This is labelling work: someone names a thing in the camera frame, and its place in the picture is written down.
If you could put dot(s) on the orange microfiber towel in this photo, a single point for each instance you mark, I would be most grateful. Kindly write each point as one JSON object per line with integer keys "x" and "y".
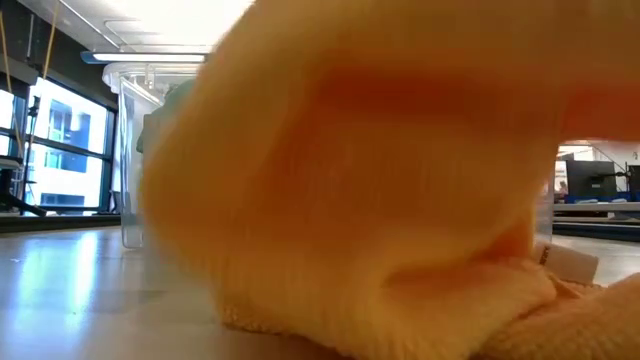
{"x": 375, "y": 200}

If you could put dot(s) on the clear plastic bin with label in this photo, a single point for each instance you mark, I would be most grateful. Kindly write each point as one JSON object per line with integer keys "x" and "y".
{"x": 130, "y": 190}

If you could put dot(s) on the ceiling light fixture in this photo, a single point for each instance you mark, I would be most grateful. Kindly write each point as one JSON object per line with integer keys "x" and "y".
{"x": 150, "y": 57}

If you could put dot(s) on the person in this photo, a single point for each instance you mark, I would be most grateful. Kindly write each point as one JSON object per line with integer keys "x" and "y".
{"x": 563, "y": 189}

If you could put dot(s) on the black computer monitor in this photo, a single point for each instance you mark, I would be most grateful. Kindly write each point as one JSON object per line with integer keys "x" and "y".
{"x": 635, "y": 177}
{"x": 590, "y": 177}

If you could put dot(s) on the white distant table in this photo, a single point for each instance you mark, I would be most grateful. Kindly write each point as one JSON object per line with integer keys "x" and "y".
{"x": 600, "y": 206}

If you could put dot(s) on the black tripod stand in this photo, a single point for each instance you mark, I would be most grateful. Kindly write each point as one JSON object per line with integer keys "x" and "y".
{"x": 33, "y": 130}

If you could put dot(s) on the grey desk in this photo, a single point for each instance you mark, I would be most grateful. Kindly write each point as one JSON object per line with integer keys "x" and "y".
{"x": 10, "y": 163}

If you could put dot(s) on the black aluminium rig frame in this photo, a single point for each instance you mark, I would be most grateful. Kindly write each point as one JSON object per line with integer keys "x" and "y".
{"x": 60, "y": 222}

